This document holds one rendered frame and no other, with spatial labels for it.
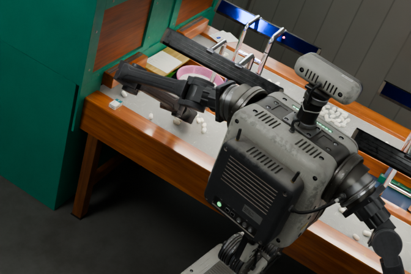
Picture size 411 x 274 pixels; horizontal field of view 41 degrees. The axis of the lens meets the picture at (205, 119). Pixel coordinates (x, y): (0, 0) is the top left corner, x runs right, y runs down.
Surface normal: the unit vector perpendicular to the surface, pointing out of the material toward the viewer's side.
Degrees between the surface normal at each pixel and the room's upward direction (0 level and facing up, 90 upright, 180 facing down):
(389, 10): 90
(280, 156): 90
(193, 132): 0
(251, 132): 90
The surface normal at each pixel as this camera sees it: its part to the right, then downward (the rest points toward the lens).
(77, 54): -0.46, 0.41
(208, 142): 0.28, -0.77
